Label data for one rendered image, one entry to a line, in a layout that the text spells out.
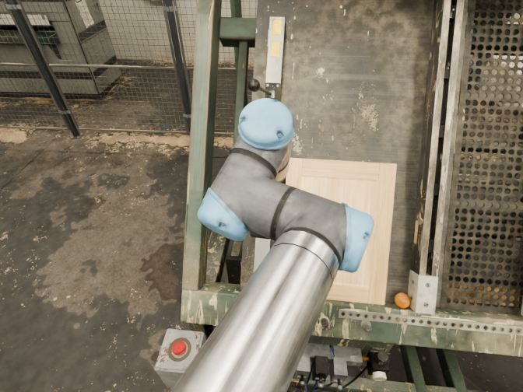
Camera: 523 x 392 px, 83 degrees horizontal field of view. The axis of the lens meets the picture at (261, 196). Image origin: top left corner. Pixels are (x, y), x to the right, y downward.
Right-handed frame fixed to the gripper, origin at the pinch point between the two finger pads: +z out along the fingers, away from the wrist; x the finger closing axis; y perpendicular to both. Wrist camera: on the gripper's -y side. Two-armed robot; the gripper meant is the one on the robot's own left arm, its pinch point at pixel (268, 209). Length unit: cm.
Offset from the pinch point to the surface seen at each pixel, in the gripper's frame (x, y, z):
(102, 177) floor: 173, 82, 198
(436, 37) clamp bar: -50, 63, 6
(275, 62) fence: 1, 55, 11
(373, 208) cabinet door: -34.7, 11.8, 30.1
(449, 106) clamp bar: -54, 41, 12
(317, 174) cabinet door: -15.0, 21.7, 26.1
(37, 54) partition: 238, 187, 149
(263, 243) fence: 2.1, -1.9, 33.7
